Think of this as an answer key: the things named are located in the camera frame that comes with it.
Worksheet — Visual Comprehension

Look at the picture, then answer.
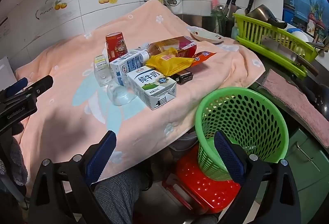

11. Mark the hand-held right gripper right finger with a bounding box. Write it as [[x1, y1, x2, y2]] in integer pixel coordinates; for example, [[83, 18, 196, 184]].
[[213, 130, 300, 224]]

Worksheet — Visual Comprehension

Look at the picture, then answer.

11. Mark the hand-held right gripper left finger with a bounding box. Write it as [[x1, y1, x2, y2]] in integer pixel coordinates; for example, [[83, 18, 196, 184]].
[[28, 130, 117, 224]]

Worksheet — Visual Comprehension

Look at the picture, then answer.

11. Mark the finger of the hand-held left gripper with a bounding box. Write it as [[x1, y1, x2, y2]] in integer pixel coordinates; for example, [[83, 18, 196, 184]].
[[0, 77, 29, 98], [23, 75, 54, 102]]

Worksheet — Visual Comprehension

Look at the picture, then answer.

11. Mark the green plastic mesh basket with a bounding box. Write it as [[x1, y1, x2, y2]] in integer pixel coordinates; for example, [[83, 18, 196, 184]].
[[195, 87, 290, 181]]

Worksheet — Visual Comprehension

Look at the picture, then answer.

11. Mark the blue and white milk carton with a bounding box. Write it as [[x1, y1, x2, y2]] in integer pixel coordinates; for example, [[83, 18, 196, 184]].
[[109, 52, 144, 87]]

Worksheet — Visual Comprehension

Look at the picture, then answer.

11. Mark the black box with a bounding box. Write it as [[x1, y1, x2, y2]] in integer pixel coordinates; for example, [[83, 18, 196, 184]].
[[171, 69, 194, 85]]

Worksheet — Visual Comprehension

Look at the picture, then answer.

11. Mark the person's left hand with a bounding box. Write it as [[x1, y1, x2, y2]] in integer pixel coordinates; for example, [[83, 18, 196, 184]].
[[0, 137, 28, 188]]

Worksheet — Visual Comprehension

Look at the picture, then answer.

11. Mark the peach flower-print towel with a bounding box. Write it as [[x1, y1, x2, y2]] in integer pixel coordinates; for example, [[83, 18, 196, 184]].
[[14, 0, 266, 195]]

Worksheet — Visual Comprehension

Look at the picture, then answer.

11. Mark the red plastic stool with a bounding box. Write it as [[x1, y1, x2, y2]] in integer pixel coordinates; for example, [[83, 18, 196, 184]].
[[162, 147, 243, 214]]

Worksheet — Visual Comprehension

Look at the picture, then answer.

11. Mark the person's plaid trouser leg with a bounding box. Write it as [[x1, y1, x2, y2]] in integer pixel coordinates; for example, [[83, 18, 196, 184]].
[[94, 169, 155, 224]]

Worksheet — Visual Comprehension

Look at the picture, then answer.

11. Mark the small clear yellow-label bottle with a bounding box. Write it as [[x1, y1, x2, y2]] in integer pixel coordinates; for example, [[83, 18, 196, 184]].
[[93, 54, 112, 86]]

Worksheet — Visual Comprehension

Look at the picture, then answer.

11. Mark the green cabinet door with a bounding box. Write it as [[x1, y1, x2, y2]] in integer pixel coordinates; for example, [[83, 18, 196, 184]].
[[257, 124, 329, 224]]

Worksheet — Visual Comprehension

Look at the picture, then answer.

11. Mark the red paper cup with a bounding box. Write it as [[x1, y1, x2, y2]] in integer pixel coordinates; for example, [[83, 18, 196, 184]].
[[105, 32, 129, 63]]

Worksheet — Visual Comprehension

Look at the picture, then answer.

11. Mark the pink cloth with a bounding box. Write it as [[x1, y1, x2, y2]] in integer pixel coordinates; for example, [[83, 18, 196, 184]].
[[258, 68, 329, 149]]

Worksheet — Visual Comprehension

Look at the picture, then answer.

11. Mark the green and white milk carton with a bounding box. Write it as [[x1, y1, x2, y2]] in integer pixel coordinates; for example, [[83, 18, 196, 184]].
[[126, 65, 177, 111]]

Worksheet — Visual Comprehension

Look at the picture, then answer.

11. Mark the orange snack wrapper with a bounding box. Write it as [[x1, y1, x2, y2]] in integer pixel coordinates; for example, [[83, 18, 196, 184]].
[[191, 51, 217, 66]]

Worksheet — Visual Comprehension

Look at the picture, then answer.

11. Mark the yellow snack packet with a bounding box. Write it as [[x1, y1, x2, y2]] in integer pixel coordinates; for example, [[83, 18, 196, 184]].
[[146, 48, 196, 77]]

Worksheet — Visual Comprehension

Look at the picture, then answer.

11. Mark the white ceramic dish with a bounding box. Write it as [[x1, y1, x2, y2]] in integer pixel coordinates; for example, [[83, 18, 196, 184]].
[[190, 29, 225, 44]]

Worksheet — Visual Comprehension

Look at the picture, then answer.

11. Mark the amber tea bottle red label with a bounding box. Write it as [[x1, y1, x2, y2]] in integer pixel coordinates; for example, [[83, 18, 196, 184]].
[[147, 36, 198, 61]]

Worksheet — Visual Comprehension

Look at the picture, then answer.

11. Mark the green plastic dish rack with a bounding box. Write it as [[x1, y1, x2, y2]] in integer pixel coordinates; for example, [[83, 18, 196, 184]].
[[233, 13, 319, 78]]

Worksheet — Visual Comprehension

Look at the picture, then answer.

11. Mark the dark utensil holder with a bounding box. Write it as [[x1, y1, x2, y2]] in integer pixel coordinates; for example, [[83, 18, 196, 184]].
[[211, 9, 235, 34]]

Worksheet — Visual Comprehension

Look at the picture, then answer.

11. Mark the blue and white bowl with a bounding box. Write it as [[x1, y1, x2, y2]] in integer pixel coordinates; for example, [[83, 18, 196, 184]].
[[286, 28, 310, 55]]

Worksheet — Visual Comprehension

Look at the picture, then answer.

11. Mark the dark metal pot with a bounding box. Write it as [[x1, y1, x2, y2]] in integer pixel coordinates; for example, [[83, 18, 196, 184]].
[[245, 4, 288, 30]]

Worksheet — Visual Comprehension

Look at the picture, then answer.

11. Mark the potted green plant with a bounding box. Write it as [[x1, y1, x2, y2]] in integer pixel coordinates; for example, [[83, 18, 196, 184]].
[[307, 0, 326, 37]]

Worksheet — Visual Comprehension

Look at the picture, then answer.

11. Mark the cleaver with brown handle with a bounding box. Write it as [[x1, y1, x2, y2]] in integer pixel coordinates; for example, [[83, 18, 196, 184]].
[[262, 36, 319, 77]]

